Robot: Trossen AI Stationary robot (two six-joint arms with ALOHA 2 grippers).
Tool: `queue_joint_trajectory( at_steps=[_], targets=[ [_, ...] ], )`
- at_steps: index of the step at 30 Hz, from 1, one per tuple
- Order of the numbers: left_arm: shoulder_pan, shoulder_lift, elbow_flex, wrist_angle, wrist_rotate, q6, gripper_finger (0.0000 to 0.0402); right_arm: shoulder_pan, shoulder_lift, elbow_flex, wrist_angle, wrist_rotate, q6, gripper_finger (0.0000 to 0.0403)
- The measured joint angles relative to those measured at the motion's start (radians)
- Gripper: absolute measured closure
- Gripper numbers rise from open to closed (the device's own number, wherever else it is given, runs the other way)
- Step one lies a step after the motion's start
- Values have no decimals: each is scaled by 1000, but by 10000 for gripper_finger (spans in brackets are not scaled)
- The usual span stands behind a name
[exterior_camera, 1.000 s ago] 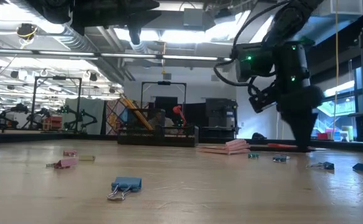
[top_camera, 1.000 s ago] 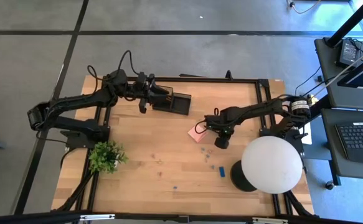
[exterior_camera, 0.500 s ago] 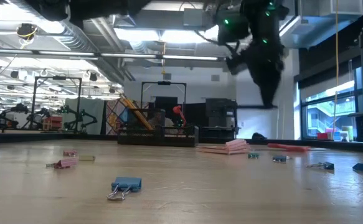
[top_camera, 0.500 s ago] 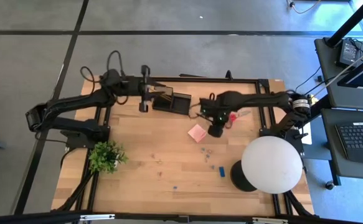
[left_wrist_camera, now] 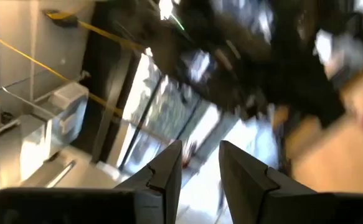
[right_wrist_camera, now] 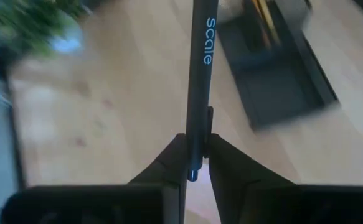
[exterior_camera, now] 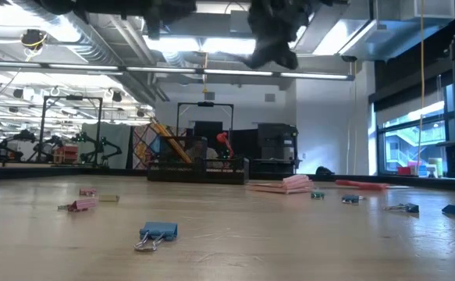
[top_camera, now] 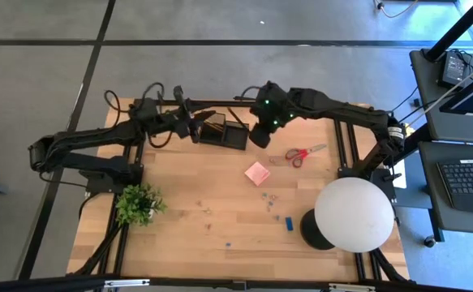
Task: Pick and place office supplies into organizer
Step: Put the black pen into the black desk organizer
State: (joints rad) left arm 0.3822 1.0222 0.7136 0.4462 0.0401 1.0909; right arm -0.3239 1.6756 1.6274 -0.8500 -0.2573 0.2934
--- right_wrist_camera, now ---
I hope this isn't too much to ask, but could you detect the green potted plant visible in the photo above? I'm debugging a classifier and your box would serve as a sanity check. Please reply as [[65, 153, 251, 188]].
[[0, 0, 87, 58]]

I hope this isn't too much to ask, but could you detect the black mesh desk organizer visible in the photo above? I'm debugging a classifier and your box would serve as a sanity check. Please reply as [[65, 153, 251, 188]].
[[215, 0, 340, 133]]

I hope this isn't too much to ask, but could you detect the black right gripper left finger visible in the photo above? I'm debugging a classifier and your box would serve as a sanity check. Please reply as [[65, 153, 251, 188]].
[[1, 133, 189, 224]]

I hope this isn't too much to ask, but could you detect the orange pencil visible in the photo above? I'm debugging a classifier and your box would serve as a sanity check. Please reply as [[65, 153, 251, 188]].
[[250, 0, 268, 41]]

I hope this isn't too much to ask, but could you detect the black pen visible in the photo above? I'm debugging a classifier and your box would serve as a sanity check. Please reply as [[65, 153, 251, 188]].
[[186, 0, 220, 183]]

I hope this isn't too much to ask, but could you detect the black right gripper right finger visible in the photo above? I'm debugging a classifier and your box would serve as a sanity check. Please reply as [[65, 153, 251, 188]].
[[207, 133, 363, 224]]

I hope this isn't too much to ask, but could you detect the yellow pencil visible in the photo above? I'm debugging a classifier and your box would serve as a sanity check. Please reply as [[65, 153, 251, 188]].
[[260, 0, 282, 47]]

